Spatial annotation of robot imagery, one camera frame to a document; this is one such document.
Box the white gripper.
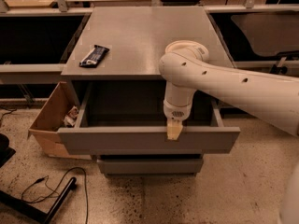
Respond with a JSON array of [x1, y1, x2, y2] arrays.
[[164, 100, 192, 140]]

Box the grey top drawer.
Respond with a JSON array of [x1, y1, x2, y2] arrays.
[[59, 80, 240, 155]]

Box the grey drawer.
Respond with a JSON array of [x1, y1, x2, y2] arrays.
[[97, 158, 204, 175], [59, 80, 240, 155]]

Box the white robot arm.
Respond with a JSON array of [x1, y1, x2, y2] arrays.
[[159, 43, 299, 140]]

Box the grey bottom drawer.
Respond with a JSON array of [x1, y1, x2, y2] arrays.
[[97, 158, 204, 175]]

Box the grey drawer cabinet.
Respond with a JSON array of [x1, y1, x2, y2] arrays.
[[59, 7, 240, 175]]

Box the white paper bowl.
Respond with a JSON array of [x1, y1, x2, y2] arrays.
[[165, 40, 198, 53]]

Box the trash in cardboard box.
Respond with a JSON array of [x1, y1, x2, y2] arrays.
[[64, 105, 78, 127]]

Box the dark blue snack bar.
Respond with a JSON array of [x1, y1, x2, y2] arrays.
[[79, 45, 109, 68]]

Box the cardboard box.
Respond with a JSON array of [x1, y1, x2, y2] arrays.
[[28, 82, 91, 160]]

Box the black stand base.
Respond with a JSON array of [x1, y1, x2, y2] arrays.
[[0, 176, 78, 224]]

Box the black chair base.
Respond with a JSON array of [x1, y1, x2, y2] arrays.
[[0, 133, 16, 167]]

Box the grey metal shelf frame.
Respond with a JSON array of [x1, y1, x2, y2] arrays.
[[0, 5, 298, 84]]

